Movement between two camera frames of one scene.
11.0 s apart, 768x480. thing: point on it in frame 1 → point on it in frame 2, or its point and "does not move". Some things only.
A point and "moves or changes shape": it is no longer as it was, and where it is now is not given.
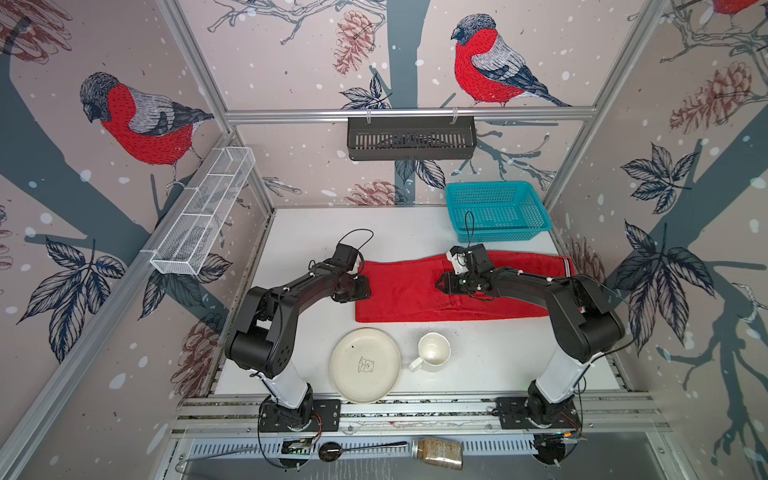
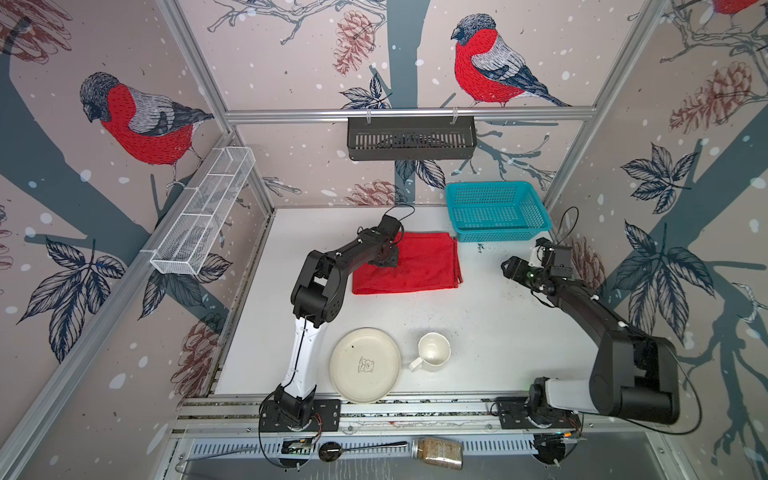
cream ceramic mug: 434,350 does not move
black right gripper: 450,282 → 519,265
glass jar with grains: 441,452 does not move
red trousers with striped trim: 403,289 moves or changes shape
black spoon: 333,451 does not move
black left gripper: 364,289 → 393,257
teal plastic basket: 497,211 does not move
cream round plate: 365,364 does not move
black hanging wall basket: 405,138 does not move
